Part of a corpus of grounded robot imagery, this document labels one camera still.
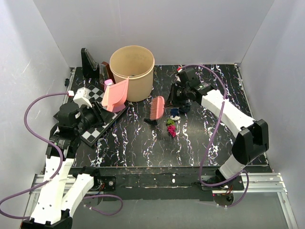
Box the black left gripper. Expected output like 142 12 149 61
74 100 114 135

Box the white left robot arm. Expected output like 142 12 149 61
21 102 102 229

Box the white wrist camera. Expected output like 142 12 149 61
176 67 185 82
68 87 92 108

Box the black metronome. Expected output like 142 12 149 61
81 48 100 79

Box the white paper scrap centre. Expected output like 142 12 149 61
170 116 181 121

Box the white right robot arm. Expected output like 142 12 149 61
166 65 269 190

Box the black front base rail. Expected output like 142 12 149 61
42 166 272 201

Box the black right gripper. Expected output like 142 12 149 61
164 83 189 108

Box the magenta paper scrap left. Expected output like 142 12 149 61
167 125 176 138

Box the beige plastic bucket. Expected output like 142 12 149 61
110 45 155 102

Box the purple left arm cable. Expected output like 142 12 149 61
0 92 124 219

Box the dark navy paper scrap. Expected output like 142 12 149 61
179 103 191 114

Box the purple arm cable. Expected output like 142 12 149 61
0 92 124 219
182 64 250 208

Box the pink hand brush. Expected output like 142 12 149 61
144 96 165 125

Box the pink metronome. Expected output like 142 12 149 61
104 79 114 91

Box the blue paper scrap centre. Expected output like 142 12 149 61
171 108 179 116

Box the black white chessboard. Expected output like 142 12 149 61
52 83 127 148

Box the pink dustpan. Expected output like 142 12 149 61
102 78 129 113

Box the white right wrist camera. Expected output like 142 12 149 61
176 67 185 82

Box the green paper scrap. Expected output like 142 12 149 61
166 118 175 126

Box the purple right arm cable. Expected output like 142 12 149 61
182 64 250 208

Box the brown metronome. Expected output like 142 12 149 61
100 62 113 83

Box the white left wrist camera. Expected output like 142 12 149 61
68 87 92 108

